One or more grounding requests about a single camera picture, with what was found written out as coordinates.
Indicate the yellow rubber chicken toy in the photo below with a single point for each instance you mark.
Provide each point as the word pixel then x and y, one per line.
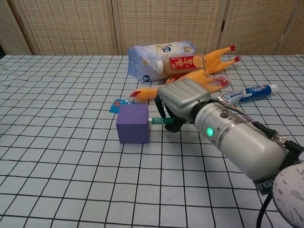
pixel 213 61
pixel 147 92

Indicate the small blue sachet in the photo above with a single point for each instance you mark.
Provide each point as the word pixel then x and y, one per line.
pixel 116 105

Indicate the checked light blue tablecloth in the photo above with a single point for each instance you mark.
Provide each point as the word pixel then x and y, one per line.
pixel 71 166

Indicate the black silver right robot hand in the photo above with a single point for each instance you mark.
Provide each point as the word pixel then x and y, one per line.
pixel 185 95

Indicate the blue white toothpaste tube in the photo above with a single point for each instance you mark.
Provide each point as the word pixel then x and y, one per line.
pixel 251 93

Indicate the purple foam cube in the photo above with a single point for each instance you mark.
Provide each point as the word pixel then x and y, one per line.
pixel 133 126

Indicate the pale blue snack bag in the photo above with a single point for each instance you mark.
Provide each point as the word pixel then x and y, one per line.
pixel 147 59

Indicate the green black marker pen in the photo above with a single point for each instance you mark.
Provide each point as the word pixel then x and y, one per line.
pixel 158 120

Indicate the beige folding screen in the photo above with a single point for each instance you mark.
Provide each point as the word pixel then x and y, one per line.
pixel 71 26

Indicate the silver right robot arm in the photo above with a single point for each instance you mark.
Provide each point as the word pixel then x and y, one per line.
pixel 244 140

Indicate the brown drink bottle red label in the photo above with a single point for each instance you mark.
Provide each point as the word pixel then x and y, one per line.
pixel 183 63

